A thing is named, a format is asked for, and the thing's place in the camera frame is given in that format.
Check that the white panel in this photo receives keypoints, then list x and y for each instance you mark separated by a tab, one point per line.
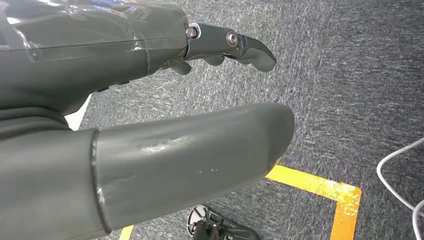
78	116

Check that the yellow floor tape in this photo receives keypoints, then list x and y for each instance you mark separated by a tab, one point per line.
346	198
126	233

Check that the ribbed grey left arm sleeve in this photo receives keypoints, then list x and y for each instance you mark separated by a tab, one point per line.
30	122

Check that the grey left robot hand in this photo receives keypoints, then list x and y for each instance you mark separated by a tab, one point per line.
82	59

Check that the black robot foot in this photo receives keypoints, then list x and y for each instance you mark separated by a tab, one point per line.
215	228

